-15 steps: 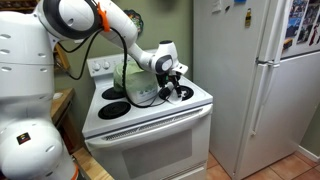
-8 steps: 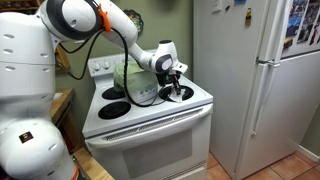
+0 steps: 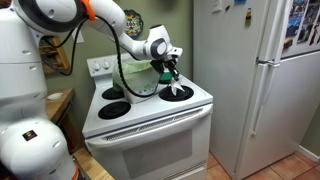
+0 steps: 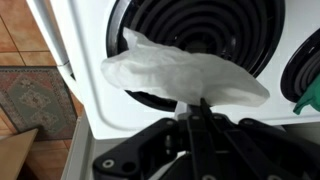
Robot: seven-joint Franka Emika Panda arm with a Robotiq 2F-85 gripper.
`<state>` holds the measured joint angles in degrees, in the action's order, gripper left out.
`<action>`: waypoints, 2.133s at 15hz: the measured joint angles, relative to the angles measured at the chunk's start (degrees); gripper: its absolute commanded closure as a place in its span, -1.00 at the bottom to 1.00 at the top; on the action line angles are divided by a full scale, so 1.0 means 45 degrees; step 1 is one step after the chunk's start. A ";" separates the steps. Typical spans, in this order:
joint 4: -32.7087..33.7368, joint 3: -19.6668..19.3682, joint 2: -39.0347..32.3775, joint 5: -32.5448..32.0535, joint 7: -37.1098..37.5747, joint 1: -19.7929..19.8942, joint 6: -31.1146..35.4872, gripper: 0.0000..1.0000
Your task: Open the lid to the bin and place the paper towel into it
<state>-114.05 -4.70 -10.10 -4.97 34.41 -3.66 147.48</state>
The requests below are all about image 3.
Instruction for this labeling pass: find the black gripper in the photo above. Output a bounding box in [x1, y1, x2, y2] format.
[162, 54, 181, 85]

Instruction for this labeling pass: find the white paper towel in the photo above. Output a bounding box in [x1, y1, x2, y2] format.
[168, 77, 186, 97]

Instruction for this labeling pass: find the green round disc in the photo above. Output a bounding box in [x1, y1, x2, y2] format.
[158, 73, 174, 85]

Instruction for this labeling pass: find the large black coil burner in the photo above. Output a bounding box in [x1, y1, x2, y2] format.
[158, 84, 195, 103]
[101, 86, 127, 101]

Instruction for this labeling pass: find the silver pot with green cloth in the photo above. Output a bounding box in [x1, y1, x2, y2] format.
[125, 83, 161, 105]

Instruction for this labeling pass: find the small black coil burner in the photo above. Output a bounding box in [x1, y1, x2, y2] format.
[97, 100, 132, 121]

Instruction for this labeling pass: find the white electric stove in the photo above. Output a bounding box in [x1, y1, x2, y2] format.
[81, 52, 214, 180]

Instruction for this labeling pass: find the white paper note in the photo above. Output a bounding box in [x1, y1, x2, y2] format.
[211, 0, 223, 14]

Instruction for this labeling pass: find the yellow fridge magnet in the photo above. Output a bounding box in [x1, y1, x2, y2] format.
[244, 7, 252, 28]

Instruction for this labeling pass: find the white refrigerator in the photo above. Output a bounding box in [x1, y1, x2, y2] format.
[192, 0, 320, 180]

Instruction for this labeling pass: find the wooden side counter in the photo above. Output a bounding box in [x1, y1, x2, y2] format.
[44, 87, 84, 154]

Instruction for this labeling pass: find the small white dish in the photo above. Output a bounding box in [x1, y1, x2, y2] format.
[46, 92, 64, 101]

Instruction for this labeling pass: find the wooden robot table top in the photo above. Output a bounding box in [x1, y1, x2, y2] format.
[71, 146, 115, 180]

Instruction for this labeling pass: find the blue landscape photo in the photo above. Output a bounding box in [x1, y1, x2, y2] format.
[285, 0, 309, 39]

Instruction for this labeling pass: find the dark group photo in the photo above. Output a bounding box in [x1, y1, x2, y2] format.
[296, 2, 320, 45]

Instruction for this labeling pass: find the red white photo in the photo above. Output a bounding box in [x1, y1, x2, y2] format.
[308, 13, 320, 47]

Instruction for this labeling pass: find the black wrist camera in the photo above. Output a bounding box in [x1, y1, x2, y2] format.
[149, 59, 166, 75]

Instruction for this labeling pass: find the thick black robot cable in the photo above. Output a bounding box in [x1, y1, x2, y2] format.
[94, 14, 162, 100]

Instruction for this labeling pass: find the colourful decorative wall plate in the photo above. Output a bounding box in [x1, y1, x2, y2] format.
[123, 8, 145, 40]

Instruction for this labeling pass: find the white light switch plate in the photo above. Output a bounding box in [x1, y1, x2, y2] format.
[75, 29, 85, 45]

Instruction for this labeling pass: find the thin black cable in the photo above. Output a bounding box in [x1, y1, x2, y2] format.
[39, 18, 88, 77]

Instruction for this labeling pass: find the wooden wall spice shelf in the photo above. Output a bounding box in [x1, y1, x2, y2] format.
[38, 35, 70, 76]

